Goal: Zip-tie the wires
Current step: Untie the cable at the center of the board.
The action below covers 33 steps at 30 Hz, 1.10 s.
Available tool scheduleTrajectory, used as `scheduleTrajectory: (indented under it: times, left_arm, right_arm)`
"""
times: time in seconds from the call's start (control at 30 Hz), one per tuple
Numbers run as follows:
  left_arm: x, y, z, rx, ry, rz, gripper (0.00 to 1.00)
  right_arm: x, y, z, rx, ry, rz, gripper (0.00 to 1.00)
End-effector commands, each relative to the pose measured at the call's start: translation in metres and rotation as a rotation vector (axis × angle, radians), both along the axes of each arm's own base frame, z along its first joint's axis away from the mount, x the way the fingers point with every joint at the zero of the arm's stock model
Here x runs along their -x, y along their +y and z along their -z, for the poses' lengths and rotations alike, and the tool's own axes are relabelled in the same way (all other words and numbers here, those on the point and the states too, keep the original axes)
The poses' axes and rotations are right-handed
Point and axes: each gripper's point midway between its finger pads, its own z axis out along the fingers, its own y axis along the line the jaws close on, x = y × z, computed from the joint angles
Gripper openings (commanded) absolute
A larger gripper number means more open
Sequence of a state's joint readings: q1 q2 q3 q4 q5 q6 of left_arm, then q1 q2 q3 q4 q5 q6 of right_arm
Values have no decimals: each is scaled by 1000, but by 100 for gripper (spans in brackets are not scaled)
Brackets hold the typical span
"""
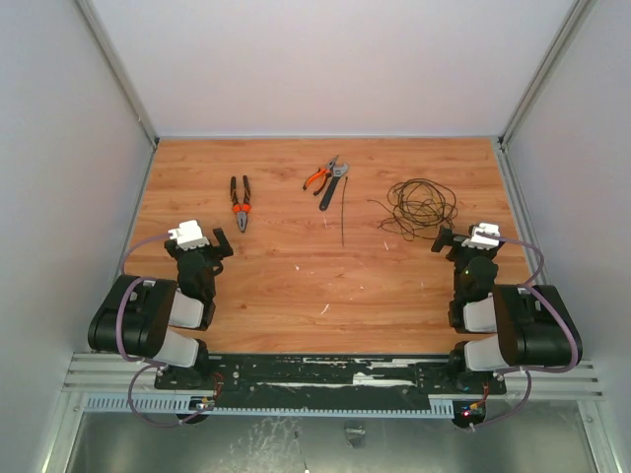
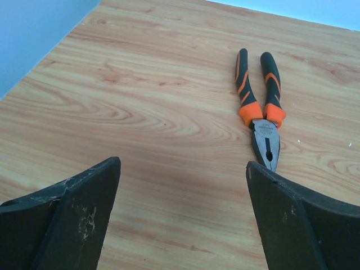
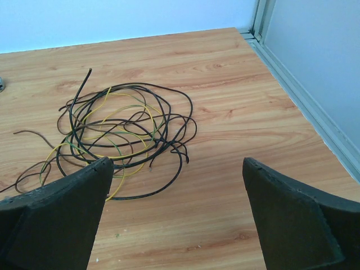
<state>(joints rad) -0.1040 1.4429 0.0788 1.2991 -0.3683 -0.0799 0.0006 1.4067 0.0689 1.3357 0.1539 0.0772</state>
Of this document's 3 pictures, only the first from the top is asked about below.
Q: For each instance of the aluminium frame post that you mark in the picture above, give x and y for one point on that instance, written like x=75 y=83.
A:
x=96 y=26
x=562 y=40

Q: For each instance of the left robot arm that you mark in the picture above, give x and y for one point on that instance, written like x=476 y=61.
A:
x=141 y=317

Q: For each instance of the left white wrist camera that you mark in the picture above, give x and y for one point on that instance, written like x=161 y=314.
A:
x=188 y=235

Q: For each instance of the right aluminium frame post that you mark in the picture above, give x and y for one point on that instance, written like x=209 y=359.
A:
x=562 y=40

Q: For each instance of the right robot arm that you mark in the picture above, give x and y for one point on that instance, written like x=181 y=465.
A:
x=526 y=327

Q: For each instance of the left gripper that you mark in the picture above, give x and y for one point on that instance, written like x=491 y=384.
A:
x=223 y=250

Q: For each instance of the left aluminium frame post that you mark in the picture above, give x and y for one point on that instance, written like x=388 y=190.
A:
x=96 y=26

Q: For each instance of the orange black combination pliers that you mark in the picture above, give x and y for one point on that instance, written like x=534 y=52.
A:
x=240 y=207

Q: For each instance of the aluminium front rail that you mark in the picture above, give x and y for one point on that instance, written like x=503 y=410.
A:
x=102 y=372

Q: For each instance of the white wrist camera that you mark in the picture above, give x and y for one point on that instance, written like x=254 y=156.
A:
x=188 y=235
x=483 y=236

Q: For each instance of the black adjustable wrench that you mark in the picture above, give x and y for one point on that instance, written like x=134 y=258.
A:
x=336 y=174

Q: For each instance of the black zip tie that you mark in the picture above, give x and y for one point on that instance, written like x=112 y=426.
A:
x=342 y=211

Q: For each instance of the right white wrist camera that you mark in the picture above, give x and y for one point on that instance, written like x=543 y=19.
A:
x=483 y=236

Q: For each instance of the orange needle nose pliers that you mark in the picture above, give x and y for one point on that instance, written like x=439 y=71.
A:
x=323 y=174

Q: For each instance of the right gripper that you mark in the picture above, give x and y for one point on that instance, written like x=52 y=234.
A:
x=458 y=247

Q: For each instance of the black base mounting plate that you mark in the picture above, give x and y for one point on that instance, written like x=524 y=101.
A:
x=343 y=382

